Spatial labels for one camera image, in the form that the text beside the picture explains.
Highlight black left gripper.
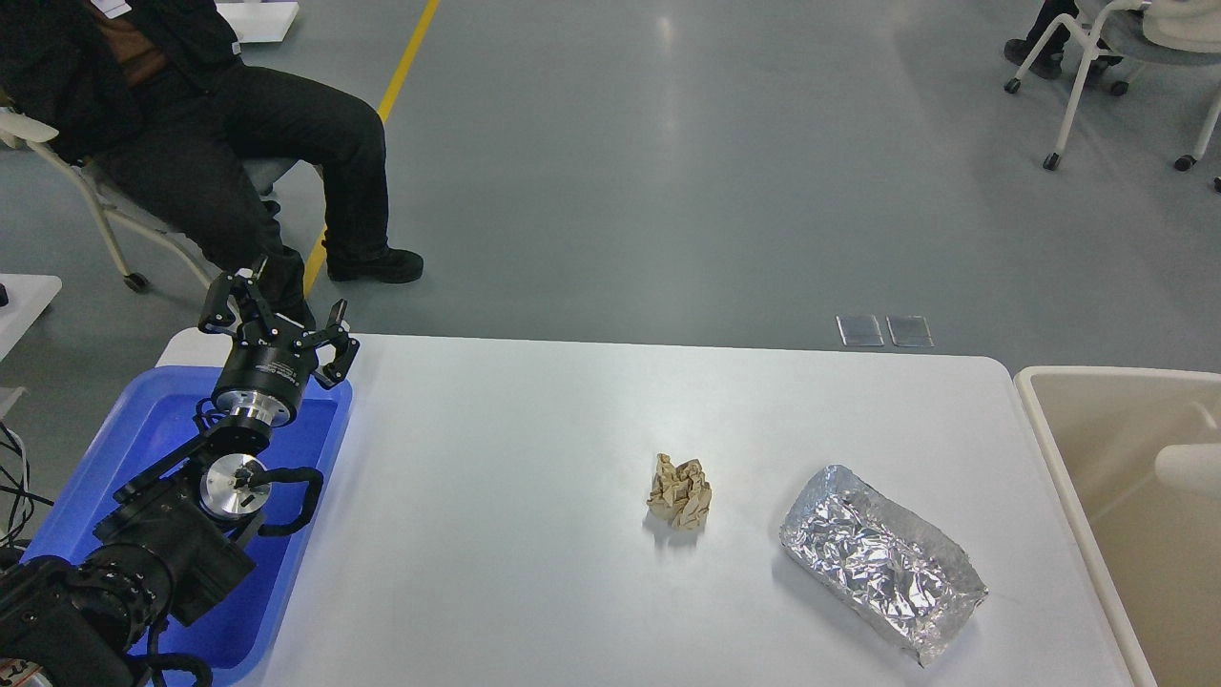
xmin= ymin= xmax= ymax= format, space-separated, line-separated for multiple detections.
xmin=197 ymin=256 xmax=361 ymax=427

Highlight white paper cup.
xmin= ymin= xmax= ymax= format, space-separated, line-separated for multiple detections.
xmin=1154 ymin=443 xmax=1220 ymax=499

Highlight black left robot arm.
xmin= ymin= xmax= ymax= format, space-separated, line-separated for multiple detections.
xmin=1 ymin=262 xmax=361 ymax=686

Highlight white side table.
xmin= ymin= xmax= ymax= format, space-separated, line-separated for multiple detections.
xmin=1 ymin=273 xmax=63 ymax=360

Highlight seated person in black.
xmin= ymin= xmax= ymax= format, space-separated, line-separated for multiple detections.
xmin=1 ymin=1 xmax=424 ymax=325

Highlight white box on floor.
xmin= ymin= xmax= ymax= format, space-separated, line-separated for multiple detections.
xmin=217 ymin=1 xmax=300 ymax=44

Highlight blue plastic tray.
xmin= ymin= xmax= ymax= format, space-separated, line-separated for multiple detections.
xmin=21 ymin=365 xmax=353 ymax=674

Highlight white chair under person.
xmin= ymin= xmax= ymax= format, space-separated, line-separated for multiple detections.
xmin=0 ymin=105 xmax=316 ymax=293

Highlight crumpled brown paper ball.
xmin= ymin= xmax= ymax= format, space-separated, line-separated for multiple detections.
xmin=646 ymin=453 xmax=714 ymax=531

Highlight left metal floor plate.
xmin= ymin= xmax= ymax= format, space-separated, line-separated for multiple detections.
xmin=836 ymin=316 xmax=886 ymax=347

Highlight metal floor plate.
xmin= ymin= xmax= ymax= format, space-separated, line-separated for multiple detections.
xmin=886 ymin=316 xmax=935 ymax=348
xmin=836 ymin=316 xmax=886 ymax=347

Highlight right metal floor plate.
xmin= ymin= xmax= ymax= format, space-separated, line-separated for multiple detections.
xmin=886 ymin=316 xmax=935 ymax=348

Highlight crumpled aluminium foil sheet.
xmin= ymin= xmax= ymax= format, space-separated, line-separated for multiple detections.
xmin=777 ymin=465 xmax=989 ymax=667

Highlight beige plastic bin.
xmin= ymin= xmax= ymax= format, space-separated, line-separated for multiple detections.
xmin=1013 ymin=366 xmax=1220 ymax=686

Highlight white rolling chair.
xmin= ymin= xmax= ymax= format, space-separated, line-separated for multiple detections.
xmin=1011 ymin=1 xmax=1220 ymax=171

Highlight black cables at left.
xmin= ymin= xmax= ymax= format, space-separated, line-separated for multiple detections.
xmin=0 ymin=420 xmax=53 ymax=554

